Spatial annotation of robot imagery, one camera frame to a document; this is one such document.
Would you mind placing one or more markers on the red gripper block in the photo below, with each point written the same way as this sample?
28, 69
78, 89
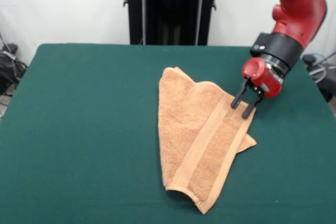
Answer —
260, 74

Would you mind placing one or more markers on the tan terry towel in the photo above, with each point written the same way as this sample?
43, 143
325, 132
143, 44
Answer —
194, 129

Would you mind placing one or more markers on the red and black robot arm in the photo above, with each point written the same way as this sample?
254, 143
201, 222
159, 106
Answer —
299, 11

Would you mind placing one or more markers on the dark green table cloth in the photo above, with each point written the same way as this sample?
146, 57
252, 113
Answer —
78, 129

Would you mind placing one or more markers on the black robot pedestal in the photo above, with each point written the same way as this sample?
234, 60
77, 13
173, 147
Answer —
170, 11

